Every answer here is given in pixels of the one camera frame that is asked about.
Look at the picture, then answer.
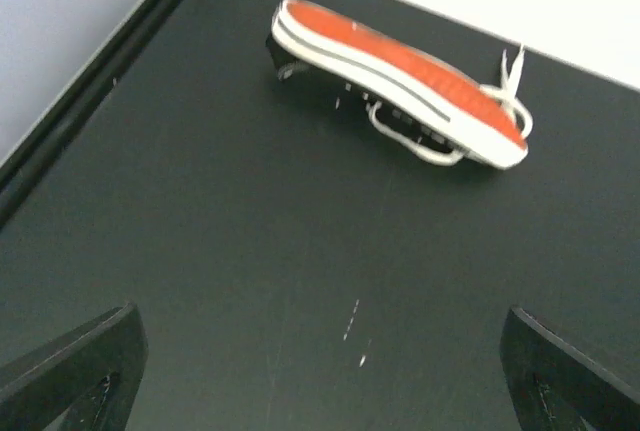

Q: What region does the black aluminium frame rail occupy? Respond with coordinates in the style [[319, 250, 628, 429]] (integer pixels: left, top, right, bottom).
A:
[[1, 0, 183, 224]]

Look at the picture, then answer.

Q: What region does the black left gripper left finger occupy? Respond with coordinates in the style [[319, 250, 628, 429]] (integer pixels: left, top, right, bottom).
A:
[[1, 302, 148, 430]]

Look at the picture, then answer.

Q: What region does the black canvas sneaker white sole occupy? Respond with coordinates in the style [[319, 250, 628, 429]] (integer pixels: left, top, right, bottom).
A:
[[266, 0, 533, 170]]

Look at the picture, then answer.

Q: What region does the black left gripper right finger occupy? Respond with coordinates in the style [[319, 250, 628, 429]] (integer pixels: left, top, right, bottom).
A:
[[500, 306, 639, 430]]

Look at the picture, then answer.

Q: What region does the white shoelace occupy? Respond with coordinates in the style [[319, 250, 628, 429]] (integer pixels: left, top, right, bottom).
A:
[[363, 45, 533, 170]]

